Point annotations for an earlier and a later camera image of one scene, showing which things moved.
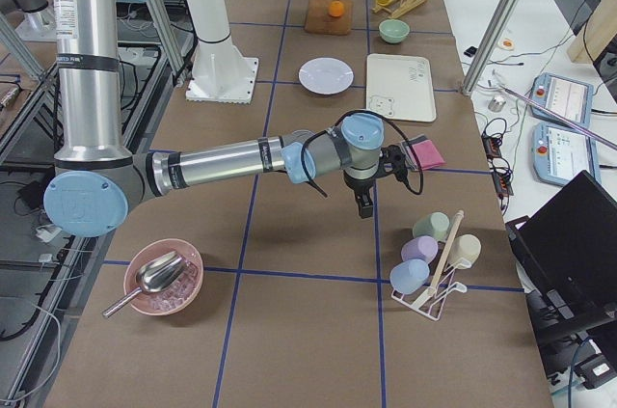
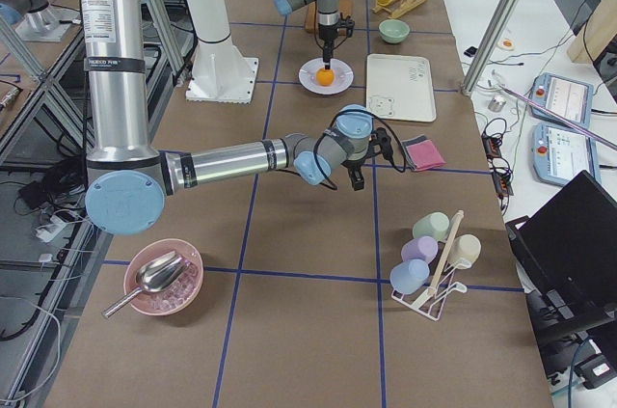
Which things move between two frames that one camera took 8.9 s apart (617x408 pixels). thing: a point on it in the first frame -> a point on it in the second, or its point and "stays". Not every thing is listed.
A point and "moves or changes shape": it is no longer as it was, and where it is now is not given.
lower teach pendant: [560, 154] stays
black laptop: [566, 251] stays
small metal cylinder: [496, 104] stays
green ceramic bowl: [393, 31] stays
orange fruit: [335, 9] moves or changes shape
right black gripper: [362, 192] -> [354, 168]
